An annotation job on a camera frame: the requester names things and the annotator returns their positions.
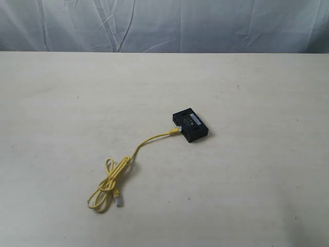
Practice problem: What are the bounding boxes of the small black box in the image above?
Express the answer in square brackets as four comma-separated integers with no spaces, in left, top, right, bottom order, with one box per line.
[173,108,209,143]

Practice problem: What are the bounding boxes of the yellow ethernet cable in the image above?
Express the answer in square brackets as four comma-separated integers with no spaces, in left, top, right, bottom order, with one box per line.
[86,126,183,214]

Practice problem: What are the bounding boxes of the grey backdrop cloth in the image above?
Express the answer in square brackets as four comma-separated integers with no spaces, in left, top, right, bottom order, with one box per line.
[1,1,328,53]

